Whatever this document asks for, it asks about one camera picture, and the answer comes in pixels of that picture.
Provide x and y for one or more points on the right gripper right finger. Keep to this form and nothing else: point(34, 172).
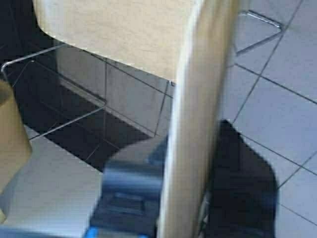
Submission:
point(242, 192)

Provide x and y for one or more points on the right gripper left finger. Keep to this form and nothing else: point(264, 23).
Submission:
point(129, 202)

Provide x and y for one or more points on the wooden chair with square cutouts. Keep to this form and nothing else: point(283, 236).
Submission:
point(15, 148)

